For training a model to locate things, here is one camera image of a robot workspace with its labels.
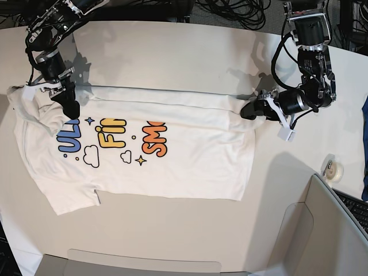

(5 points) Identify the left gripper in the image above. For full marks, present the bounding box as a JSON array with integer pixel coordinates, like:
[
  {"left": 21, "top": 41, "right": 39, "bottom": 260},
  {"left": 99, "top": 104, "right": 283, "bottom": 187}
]
[{"left": 240, "top": 89, "right": 305, "bottom": 121}]

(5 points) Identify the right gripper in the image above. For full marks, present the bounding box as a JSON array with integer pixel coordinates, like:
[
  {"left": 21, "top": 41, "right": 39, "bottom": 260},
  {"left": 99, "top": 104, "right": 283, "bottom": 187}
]
[{"left": 50, "top": 77, "right": 80, "bottom": 118}]

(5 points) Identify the white printed t-shirt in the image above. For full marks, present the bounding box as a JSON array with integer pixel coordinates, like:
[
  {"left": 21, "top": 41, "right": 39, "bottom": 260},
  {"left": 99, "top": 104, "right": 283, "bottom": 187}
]
[{"left": 7, "top": 87, "right": 263, "bottom": 215}]

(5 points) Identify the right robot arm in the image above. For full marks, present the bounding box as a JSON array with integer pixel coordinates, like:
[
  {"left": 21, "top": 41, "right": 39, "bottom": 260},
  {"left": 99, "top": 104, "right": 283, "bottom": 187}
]
[{"left": 24, "top": 0, "right": 108, "bottom": 120}]

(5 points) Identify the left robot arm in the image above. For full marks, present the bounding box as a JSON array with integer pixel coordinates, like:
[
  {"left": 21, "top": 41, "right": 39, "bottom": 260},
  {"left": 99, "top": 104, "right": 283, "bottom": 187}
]
[{"left": 240, "top": 1, "right": 336, "bottom": 122}]

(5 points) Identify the blue cloth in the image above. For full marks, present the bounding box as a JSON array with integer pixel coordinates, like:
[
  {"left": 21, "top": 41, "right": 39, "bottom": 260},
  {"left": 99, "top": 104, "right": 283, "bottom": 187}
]
[{"left": 361, "top": 99, "right": 368, "bottom": 201}]

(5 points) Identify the clear tape roll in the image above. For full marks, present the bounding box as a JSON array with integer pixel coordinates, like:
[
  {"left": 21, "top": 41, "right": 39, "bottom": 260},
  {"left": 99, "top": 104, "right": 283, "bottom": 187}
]
[{"left": 321, "top": 154, "right": 344, "bottom": 183}]

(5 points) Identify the black keyboard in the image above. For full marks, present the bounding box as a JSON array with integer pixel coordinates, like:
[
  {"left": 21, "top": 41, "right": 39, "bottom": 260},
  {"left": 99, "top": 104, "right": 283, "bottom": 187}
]
[{"left": 332, "top": 189, "right": 367, "bottom": 240}]

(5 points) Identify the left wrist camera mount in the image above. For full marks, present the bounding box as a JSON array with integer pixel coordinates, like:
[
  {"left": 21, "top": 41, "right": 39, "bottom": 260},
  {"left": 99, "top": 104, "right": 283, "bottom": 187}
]
[{"left": 257, "top": 89, "right": 296, "bottom": 142}]

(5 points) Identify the black cable bundle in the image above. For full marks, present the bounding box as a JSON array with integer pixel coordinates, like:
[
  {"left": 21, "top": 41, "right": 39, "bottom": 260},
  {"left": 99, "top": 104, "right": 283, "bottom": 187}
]
[{"left": 195, "top": 0, "right": 268, "bottom": 31}]

